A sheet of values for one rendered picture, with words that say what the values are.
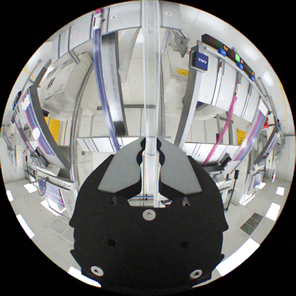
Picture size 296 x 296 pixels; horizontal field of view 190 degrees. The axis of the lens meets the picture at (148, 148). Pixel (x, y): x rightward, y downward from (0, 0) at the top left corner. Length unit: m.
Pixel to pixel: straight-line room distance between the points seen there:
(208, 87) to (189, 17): 0.84
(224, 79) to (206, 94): 0.11
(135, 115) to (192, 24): 2.04
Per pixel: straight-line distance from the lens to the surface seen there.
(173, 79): 0.60
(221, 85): 0.39
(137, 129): 2.11
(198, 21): 1.09
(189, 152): 0.45
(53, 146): 0.74
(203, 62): 0.29
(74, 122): 0.86
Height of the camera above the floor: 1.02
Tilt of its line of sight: level
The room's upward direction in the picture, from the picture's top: 179 degrees counter-clockwise
